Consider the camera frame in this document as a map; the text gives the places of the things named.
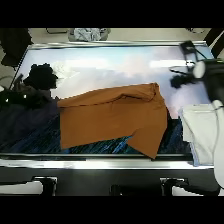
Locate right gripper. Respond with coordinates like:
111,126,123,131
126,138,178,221
169,73,195,90

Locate orange-brown T-shirt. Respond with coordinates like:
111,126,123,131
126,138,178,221
56,82,169,161

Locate white garment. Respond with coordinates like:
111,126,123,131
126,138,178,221
179,103,224,167

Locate heap of clothes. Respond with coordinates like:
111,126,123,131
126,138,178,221
67,27,112,42

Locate black garment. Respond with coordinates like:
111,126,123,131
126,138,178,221
22,63,60,91

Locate silver frame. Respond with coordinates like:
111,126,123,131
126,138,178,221
0,40,224,197

